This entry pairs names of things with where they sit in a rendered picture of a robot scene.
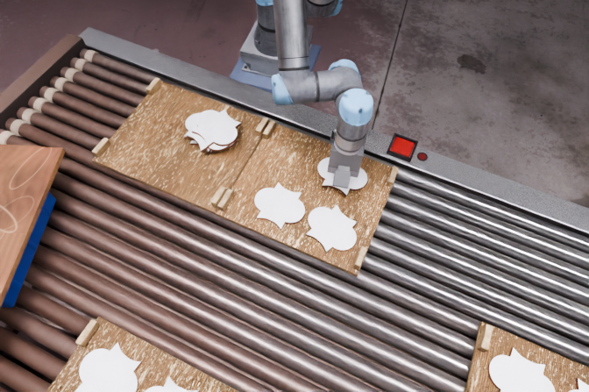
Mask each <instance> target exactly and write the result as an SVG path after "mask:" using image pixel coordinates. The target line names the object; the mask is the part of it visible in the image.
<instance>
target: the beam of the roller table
mask: <svg viewBox="0 0 589 392"><path fill-rule="evenodd" d="M79 37H81V38H82V39H83V41H84V43H85V45H86V47H87V49H88V50H94V51H96V52H98V53H99V54H102V55H104V56H107V57H110V58H111V59H114V60H117V61H121V62H123V63H125V64H128V65H131V66H133V67H135V68H139V69H142V70H145V71H146V72H149V73H151V74H154V75H157V76H160V77H163V78H165V79H168V80H170V81H172V82H177V83H179V84H181V85H184V86H186V87H189V88H191V89H195V90H198V91H200V92H202V93H205V94H207V95H210V96H213V97H216V98H219V99H221V100H224V101H225V102H228V103H232V104H235V105H237V106H239V107H242V108H245V109H247V110H251V111H253V112H256V113H258V114H260V115H263V116H266V117H268V118H272V119H274V120H277V121H280V122H281V123H284V124H287V125H291V126H293V127H295V128H298V129H301V130H303V131H305V132H309V133H312V134H314V135H316V136H319V137H321V138H324V139H327V140H330V137H331V134H332V131H333V130H334V129H337V117H335V116H332V115H331V114H328V113H325V112H322V111H320V110H316V109H313V108H311V107H308V106H306V105H303V104H301V103H300V104H294V105H292V104H290V105H277V104H276V103H275V102H274V101H273V93H270V92H267V91H264V90H263V89H258V88H255V87H253V86H251V85H248V84H245V83H242V82H239V81H236V80H233V79H231V78H229V77H226V76H223V75H220V74H217V73H214V72H212V71H209V70H207V69H204V68H200V67H197V66H195V65H193V64H190V63H187V62H185V61H181V60H178V59H175V58H174V57H171V56H168V55H165V54H163V53H159V52H156V51H153V50H152V49H149V48H146V47H143V46H140V45H137V44H134V43H132V42H130V41H127V40H124V39H120V38H118V37H115V36H113V35H110V34H108V33H105V32H101V31H98V30H96V29H94V28H91V27H88V28H87V29H86V30H85V31H84V32H82V33H81V34H80V35H79ZM392 138H393V137H391V136H388V135H386V134H383V133H381V132H376V131H374V130H372V129H369V128H368V129H367V134H366V139H365V150H364V153H365V154H368V155H370V156H372V157H375V158H377V159H380V160H383V161H386V162H388V163H391V164H394V165H395V166H398V167H402V168H405V169H407V170H409V171H412V172H415V173H417V174H419V175H423V176H426V177H429V178H430V179H433V180H436V181H438V182H442V183H444V184H447V185H450V186H452V187H454V188H457V189H461V190H463V191H465V192H468V193H470V194H473V195H475V196H479V197H482V198H484V199H486V200H489V201H491V202H494V203H497V204H500V205H503V206H505V207H508V208H510V209H512V210H517V211H519V212H521V213H524V214H526V215H529V216H531V217H535V218H537V219H540V220H542V221H544V222H547V223H550V224H552V225H556V226H558V227H561V228H564V229H565V230H568V231H571V232H575V233H577V234H579V235H582V236H585V237H587V238H589V208H586V207H584V206H581V205H579V204H576V203H572V202H570V201H567V200H564V199H562V198H560V197H557V196H553V195H551V194H548V193H545V192H542V191H541V190H538V189H533V188H531V187H529V186H526V185H523V184H520V183H519V182H514V181H511V180H509V179H507V178H504V177H501V176H499V175H495V174H492V173H490V172H487V171H485V170H482V169H480V168H477V167H473V166H471V165H468V164H465V163H463V162H461V161H458V160H453V159H452V158H449V157H446V156H443V155H441V154H439V153H434V152H431V151H430V150H427V149H424V148H421V147H419V146H416V149H415V152H414V155H413V157H412V160H411V161H410V163H409V162H407V161H404V160H401V159H398V158H395V157H394V156H391V155H388V154H387V149H388V147H389V145H390V143H391V140H392ZM418 153H426V154H427V156H428V159H427V160H425V161H421V160H418V159H417V154H418Z"/></svg>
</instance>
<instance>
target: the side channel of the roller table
mask: <svg viewBox="0 0 589 392"><path fill-rule="evenodd" d="M83 48H86V49H87V47H86V45H85V43H84V41H83V39H82V38H81V37H79V36H76V35H73V34H71V33H69V34H67V35H66V36H65V37H64V38H63V39H62V40H61V41H60V42H58V43H57V44H56V45H55V46H54V47H53V48H52V49H50V50H49V51H48V52H47V53H46V54H45V55H44V56H43V57H41V58H40V59H39V60H38V61H37V62H36V63H35V64H33V65H32V66H31V67H30V68H29V69H28V70H27V71H25V72H24V73H23V74H22V75H21V76H20V77H19V78H18V79H17V80H16V81H15V82H14V83H12V85H11V86H9V87H8V88H7V89H6V90H5V91H4V92H3V93H2V94H0V129H3V130H5V131H9V130H7V129H6V128H5V123H6V121H7V120H8V119H9V118H15V119H19V118H18V116H17V112H18V110H19V109H20V108H21V107H26V108H28V109H31V108H30V107H29V105H28V102H29V100H30V98H31V97H33V96H37V97H39V98H40V95H39V91H40V89H41V88H42V87H44V86H47V87H49V88H51V86H50V81H51V79H52V78H53V77H54V76H58V77H61V76H60V71H61V69H62V68H64V67H68V68H71V67H70V61H71V60H72V59H73V58H74V57H76V58H79V59H80V51H81V50H82V49H83Z"/></svg>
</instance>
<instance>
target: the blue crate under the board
mask: <svg viewBox="0 0 589 392"><path fill-rule="evenodd" d="M55 202H56V199H55V198H54V197H53V195H52V194H51V193H50V192H48V195H47V197H46V200H45V202H44V205H43V207H42V209H41V212H40V213H39V217H38V219H37V222H36V224H35V226H34V228H33V230H32V234H31V237H30V238H29V240H28V243H27V245H26V248H25V250H24V253H23V255H22V258H21V260H20V262H19V264H18V268H17V270H16V273H15V274H14V276H13V279H12V281H11V285H10V286H9V289H8V291H7V294H6V296H5V298H4V301H3V304H2V306H1V307H3V308H12V307H13V306H14V305H15V302H16V301H17V298H18V294H19V292H20V289H21V288H22V285H23V283H24V280H25V277H26V275H27V272H28V270H29V267H30V265H31V263H32V259H33V257H34V254H35V253H36V250H37V248H38V245H39V242H40V240H41V237H42V235H43V232H44V230H45V228H46V224H47V222H48V219H49V218H50V215H51V213H52V210H53V207H54V205H55Z"/></svg>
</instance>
